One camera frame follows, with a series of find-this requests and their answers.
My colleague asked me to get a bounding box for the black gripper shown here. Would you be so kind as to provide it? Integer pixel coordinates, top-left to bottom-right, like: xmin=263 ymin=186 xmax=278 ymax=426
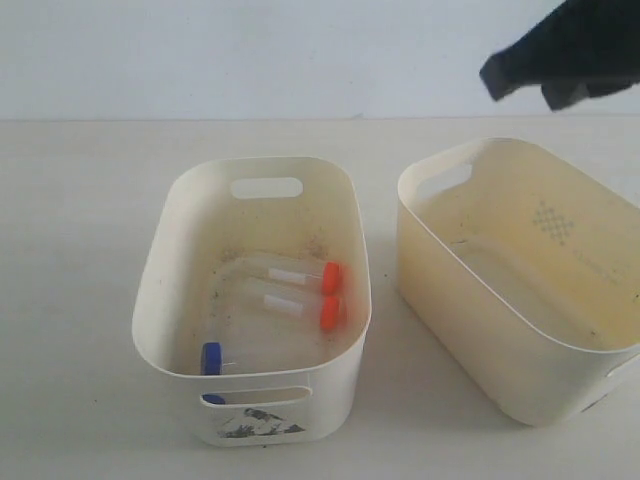
xmin=479 ymin=1 xmax=639 ymax=112

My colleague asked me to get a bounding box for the blue-capped clear tube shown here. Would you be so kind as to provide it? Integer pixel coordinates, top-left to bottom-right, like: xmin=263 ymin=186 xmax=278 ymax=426
xmin=202 ymin=393 xmax=226 ymax=405

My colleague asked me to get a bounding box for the orange-capped clear tube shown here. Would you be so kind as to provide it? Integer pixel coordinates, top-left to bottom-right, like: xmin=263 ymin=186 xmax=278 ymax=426
xmin=234 ymin=278 xmax=346 ymax=332
xmin=234 ymin=254 xmax=347 ymax=296

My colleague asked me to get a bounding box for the cream plastic bin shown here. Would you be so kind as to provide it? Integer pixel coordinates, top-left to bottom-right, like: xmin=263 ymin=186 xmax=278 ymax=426
xmin=396 ymin=138 xmax=639 ymax=426
xmin=132 ymin=157 xmax=371 ymax=447

